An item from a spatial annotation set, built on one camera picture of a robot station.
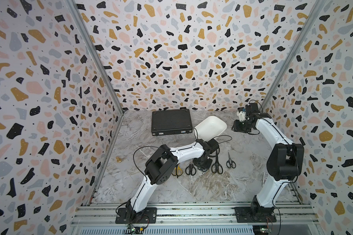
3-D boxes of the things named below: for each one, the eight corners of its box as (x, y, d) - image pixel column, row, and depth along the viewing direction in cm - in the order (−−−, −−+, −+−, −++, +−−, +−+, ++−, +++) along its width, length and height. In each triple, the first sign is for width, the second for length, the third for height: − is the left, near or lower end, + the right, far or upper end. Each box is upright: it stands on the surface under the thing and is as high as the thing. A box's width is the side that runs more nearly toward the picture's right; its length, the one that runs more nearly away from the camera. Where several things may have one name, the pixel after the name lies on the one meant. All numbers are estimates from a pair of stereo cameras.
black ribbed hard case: (152, 137, 107) (150, 132, 103) (152, 115, 121) (151, 110, 117) (192, 133, 110) (192, 128, 105) (188, 112, 124) (188, 107, 119)
